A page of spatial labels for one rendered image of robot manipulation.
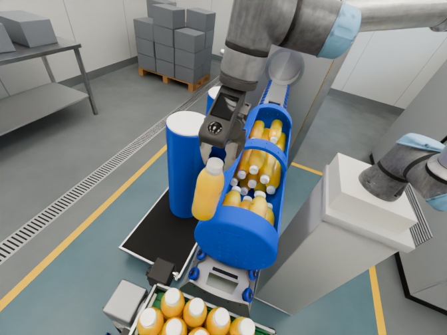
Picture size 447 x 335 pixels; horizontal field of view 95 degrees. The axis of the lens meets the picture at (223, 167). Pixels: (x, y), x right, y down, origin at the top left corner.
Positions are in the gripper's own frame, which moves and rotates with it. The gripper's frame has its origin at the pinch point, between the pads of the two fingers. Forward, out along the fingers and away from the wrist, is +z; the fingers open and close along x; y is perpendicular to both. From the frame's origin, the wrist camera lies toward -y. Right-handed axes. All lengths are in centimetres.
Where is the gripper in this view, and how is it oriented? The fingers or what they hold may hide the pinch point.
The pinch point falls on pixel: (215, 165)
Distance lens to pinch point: 48.6
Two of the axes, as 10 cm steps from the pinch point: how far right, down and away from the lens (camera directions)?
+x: -9.4, -3.3, 0.6
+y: 2.6, -5.9, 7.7
